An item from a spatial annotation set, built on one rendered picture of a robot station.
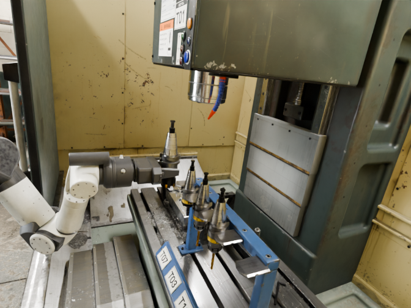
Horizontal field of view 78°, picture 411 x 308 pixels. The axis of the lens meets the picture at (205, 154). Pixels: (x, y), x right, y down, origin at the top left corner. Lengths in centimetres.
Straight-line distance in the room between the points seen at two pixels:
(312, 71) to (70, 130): 163
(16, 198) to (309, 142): 108
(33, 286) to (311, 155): 121
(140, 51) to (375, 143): 155
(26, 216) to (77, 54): 128
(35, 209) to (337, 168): 109
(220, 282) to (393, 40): 106
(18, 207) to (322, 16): 105
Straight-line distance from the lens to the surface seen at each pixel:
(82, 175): 71
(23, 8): 124
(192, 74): 103
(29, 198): 92
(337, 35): 99
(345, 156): 116
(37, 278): 127
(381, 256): 160
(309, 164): 121
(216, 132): 231
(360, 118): 114
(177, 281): 96
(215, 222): 73
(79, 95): 199
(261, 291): 71
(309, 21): 90
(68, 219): 85
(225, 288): 103
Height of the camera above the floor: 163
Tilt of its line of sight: 19 degrees down
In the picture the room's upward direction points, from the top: 7 degrees clockwise
